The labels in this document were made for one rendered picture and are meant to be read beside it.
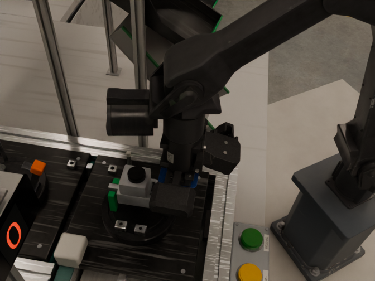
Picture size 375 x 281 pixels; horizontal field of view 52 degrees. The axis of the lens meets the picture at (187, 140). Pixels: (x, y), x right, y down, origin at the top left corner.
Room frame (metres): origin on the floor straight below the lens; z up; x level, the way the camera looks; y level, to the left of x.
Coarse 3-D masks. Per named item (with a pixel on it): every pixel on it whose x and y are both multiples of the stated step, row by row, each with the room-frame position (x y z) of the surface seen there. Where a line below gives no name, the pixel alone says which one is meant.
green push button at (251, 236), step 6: (252, 228) 0.36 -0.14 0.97; (246, 234) 0.35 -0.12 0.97; (252, 234) 0.35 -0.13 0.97; (258, 234) 0.35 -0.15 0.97; (246, 240) 0.33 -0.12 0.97; (252, 240) 0.33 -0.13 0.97; (258, 240) 0.33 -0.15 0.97; (246, 246) 0.32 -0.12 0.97; (252, 246) 0.32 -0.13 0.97; (258, 246) 0.32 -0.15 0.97
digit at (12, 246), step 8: (16, 208) 0.22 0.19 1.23; (8, 216) 0.20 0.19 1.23; (16, 216) 0.21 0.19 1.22; (8, 224) 0.20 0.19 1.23; (16, 224) 0.21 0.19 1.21; (24, 224) 0.21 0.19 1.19; (0, 232) 0.18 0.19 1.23; (8, 232) 0.19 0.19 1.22; (16, 232) 0.20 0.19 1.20; (24, 232) 0.21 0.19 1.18; (0, 240) 0.18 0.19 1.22; (8, 240) 0.19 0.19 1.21; (16, 240) 0.19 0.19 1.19; (0, 248) 0.17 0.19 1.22; (8, 248) 0.18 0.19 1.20; (16, 248) 0.19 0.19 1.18; (8, 256) 0.17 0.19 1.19
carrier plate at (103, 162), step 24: (96, 168) 0.47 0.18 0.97; (120, 168) 0.47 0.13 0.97; (96, 192) 0.41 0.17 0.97; (96, 216) 0.36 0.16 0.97; (192, 216) 0.37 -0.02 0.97; (96, 240) 0.31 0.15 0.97; (168, 240) 0.32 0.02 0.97; (192, 240) 0.32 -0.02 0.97; (96, 264) 0.27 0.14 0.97; (120, 264) 0.27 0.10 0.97; (144, 264) 0.27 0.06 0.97; (168, 264) 0.28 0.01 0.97; (192, 264) 0.28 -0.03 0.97
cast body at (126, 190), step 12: (132, 168) 0.38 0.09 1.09; (144, 168) 0.39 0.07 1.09; (120, 180) 0.36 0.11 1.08; (132, 180) 0.36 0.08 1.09; (144, 180) 0.37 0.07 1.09; (156, 180) 0.39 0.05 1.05; (120, 192) 0.36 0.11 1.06; (132, 192) 0.35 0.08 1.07; (144, 192) 0.35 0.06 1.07; (132, 204) 0.35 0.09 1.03; (144, 204) 0.35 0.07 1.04
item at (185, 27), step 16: (112, 0) 0.61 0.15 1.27; (128, 0) 0.60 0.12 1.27; (160, 0) 0.68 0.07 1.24; (176, 0) 0.70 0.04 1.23; (192, 0) 0.71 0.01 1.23; (160, 16) 0.63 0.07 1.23; (176, 16) 0.65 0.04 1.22; (192, 16) 0.68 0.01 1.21; (208, 16) 0.70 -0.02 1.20; (160, 32) 0.59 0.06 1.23; (176, 32) 0.58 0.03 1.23; (192, 32) 0.63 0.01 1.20; (208, 32) 0.65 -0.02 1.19
